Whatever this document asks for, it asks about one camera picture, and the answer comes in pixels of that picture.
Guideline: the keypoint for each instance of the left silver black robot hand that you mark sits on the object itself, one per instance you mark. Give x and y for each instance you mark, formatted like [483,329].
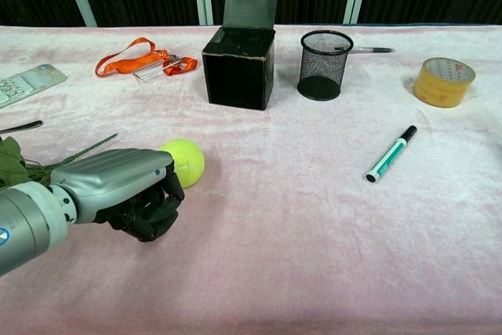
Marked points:
[113,178]

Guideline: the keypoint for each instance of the yellow tennis ball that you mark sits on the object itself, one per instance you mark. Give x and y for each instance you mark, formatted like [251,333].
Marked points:
[188,162]

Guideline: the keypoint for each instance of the open black cardboard box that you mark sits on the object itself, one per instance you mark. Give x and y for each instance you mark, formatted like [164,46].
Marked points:
[235,72]

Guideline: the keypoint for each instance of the green artificial leaf plant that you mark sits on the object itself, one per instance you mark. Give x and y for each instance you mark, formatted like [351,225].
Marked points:
[15,162]

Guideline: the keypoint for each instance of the black thin stick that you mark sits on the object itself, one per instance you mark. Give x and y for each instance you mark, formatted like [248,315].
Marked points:
[21,126]

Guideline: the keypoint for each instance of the clear plastic badge holder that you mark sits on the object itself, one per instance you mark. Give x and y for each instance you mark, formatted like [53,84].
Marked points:
[151,71]

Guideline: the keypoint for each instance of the printed plastic card package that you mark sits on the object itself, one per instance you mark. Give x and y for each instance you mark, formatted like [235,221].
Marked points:
[27,82]

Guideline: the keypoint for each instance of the pink plush table cloth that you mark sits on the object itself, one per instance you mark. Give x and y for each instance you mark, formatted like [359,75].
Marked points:
[298,209]

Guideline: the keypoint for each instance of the black mesh pen holder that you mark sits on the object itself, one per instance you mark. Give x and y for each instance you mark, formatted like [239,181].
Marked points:
[323,66]

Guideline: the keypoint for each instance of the green white marker pen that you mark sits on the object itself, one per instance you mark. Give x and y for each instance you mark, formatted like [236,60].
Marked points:
[390,154]

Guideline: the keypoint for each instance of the yellow packing tape roll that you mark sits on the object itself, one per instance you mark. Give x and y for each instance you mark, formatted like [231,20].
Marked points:
[443,82]

